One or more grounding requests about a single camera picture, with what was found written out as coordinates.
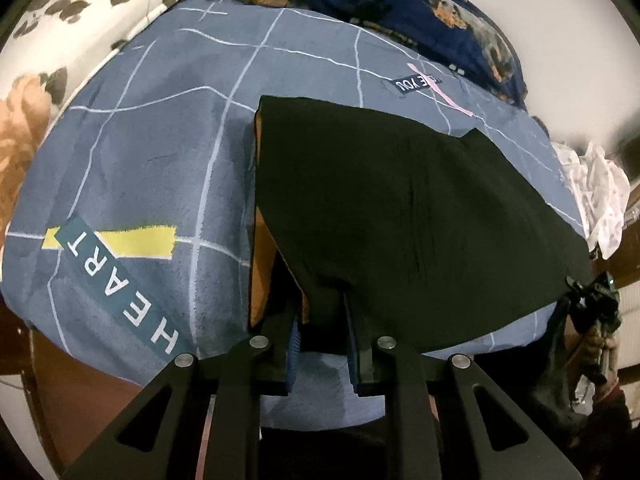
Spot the brown wooden bed frame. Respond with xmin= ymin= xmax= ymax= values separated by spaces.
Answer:
xmin=1 ymin=306 xmax=140 ymax=479

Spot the white floral quilt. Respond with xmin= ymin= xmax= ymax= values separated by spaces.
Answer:
xmin=1 ymin=0 xmax=179 ymax=226

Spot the white patterned cloth pile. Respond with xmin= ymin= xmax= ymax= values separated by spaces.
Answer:
xmin=551 ymin=142 xmax=631 ymax=260

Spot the black pants orange lining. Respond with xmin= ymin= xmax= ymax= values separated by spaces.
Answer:
xmin=255 ymin=96 xmax=591 ymax=353

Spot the right hand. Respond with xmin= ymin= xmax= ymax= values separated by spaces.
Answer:
xmin=580 ymin=325 xmax=618 ymax=403

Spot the blue grid bed sheet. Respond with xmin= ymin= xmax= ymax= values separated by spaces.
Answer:
xmin=2 ymin=0 xmax=584 ymax=430

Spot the navy dog print blanket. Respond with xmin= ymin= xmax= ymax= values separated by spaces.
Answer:
xmin=236 ymin=0 xmax=527 ymax=107

